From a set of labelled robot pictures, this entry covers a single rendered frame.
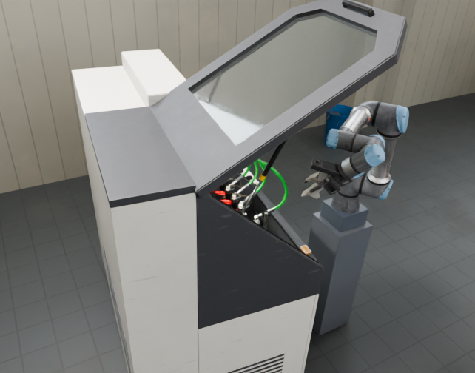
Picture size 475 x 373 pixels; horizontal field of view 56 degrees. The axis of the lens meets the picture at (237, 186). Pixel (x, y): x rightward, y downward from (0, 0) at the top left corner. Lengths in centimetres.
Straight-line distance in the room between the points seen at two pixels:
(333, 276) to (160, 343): 114
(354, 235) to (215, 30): 264
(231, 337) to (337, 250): 81
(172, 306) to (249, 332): 45
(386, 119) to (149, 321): 133
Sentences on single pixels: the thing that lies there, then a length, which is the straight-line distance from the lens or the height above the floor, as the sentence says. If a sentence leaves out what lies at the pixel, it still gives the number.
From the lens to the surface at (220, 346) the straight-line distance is 208.
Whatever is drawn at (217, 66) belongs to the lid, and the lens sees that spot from 203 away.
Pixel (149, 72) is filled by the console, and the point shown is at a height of 155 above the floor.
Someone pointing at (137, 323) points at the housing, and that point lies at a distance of 180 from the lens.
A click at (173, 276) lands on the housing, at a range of 168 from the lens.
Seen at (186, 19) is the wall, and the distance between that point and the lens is 432.
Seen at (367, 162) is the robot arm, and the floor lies 150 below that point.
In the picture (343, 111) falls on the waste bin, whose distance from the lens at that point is 523.
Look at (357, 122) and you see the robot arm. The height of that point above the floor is 152.
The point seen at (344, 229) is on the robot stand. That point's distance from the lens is 249.
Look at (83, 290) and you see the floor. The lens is 331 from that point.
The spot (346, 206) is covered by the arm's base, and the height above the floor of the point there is 93.
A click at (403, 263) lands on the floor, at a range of 369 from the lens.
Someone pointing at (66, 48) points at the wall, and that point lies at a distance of 408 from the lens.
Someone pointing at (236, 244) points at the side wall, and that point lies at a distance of 168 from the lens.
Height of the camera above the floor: 228
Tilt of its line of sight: 33 degrees down
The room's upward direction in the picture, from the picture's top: 3 degrees clockwise
